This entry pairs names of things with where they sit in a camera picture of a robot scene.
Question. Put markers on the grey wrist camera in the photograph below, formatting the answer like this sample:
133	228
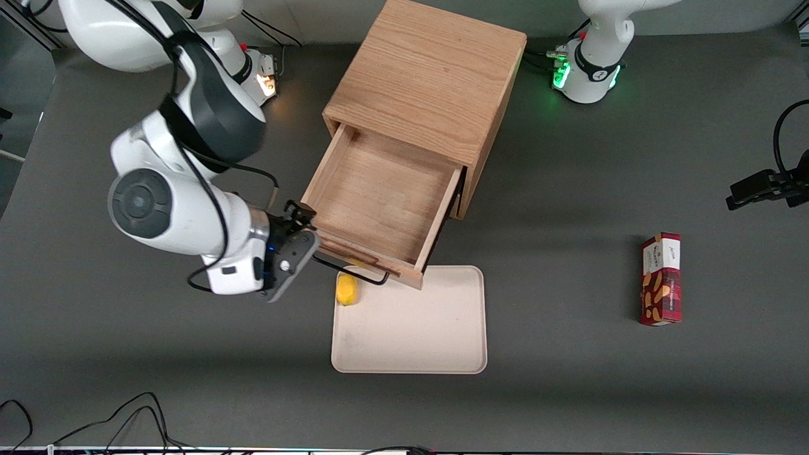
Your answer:
294	262

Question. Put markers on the beige plastic tray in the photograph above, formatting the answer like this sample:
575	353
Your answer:
417	322

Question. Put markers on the wooden drawer cabinet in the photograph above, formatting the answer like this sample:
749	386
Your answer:
430	69

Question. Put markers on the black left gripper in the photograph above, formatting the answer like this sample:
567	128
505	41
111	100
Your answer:
804	170

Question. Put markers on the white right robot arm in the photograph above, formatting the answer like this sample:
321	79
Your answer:
189	221

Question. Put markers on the black frame rail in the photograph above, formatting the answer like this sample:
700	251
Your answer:
802	22
31	30

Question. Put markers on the wooden drawer with notch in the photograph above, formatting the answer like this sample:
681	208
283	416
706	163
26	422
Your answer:
379	196

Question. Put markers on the red snack box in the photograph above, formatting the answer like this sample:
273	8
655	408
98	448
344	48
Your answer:
660	284

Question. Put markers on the yellow lemon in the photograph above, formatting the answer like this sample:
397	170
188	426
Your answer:
346	294

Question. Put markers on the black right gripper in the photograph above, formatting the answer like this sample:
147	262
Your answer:
282	227

